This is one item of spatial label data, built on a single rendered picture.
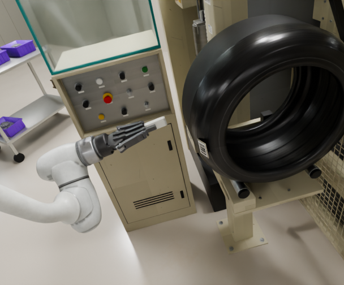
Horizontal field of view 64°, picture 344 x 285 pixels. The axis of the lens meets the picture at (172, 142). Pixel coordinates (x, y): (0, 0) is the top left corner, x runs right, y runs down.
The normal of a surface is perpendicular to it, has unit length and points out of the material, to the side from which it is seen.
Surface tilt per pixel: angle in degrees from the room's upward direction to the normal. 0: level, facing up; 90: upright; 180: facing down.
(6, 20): 90
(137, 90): 90
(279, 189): 0
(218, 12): 90
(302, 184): 0
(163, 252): 0
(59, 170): 56
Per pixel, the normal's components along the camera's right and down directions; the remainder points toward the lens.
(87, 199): 0.79, -0.35
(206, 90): -0.80, -0.11
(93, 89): 0.18, 0.57
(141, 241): -0.18, -0.78
